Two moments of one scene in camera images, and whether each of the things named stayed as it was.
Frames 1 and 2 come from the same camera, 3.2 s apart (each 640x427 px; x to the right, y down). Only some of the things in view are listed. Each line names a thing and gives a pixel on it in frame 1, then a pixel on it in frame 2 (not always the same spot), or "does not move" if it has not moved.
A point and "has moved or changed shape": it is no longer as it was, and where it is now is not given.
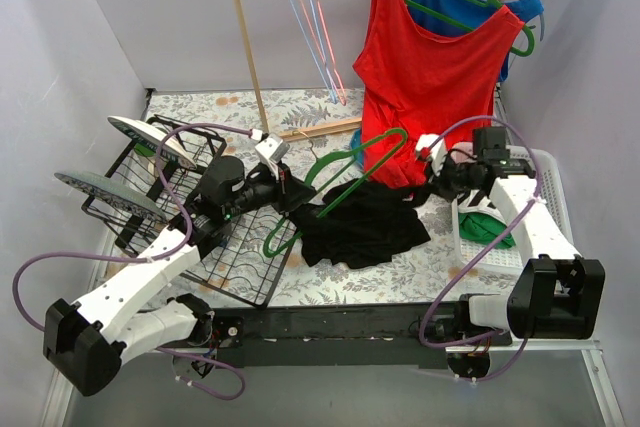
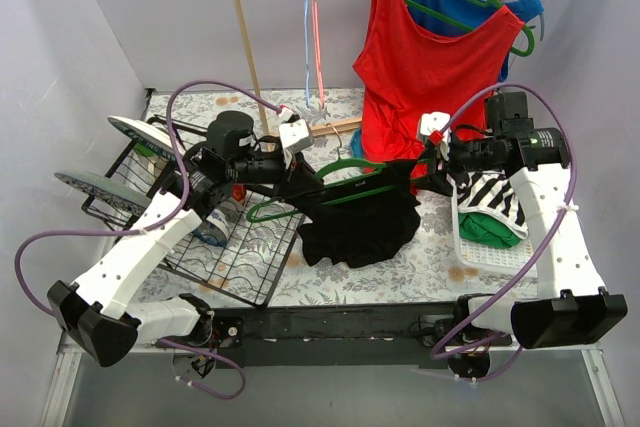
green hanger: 320,160 has moved or changed shape
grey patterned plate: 115,192 does not move
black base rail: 346,335 does not move
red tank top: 416,82 does not move
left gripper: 286,187 -> 293,169
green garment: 484,228 does not move
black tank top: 371,224 has moved or changed shape
